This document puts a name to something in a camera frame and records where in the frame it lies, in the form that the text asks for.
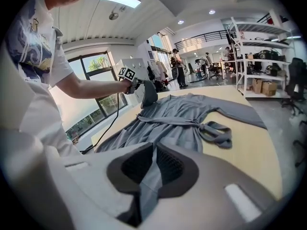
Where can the black office chair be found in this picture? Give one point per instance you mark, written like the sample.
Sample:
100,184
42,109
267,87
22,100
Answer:
302,142
296,80

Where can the grey metal locker cabinet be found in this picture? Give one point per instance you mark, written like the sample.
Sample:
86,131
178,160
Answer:
136,65

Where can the person's left hand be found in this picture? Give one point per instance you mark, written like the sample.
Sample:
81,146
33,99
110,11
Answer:
126,86

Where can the grey robe with belt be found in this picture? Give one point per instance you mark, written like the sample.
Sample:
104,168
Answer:
172,114

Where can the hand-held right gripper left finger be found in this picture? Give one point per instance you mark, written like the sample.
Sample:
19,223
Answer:
84,188

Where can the clothes rack with garments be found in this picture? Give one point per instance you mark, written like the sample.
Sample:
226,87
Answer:
158,74

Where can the black mezzanine railing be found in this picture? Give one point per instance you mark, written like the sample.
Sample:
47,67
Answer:
204,38

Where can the white metal shelf rack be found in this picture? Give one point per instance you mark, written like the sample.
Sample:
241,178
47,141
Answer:
263,77

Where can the person's white printed t-shirt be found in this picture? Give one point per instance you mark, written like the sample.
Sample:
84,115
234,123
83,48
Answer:
36,56

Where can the large cardboard box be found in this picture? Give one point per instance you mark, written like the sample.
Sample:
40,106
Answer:
269,88

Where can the person's left forearm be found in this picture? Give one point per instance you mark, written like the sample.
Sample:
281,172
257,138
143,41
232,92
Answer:
96,88

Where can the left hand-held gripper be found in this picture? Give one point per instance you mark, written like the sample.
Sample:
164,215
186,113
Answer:
129,75

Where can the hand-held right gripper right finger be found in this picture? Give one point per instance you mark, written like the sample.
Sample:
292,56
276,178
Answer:
216,190

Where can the small cardboard box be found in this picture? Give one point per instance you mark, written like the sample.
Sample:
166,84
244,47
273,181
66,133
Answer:
257,85

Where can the black framed glass window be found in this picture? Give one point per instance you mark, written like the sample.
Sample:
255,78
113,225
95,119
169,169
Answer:
96,87

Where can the round ceiling downlight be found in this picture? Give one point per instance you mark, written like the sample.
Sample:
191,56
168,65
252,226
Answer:
180,22
211,12

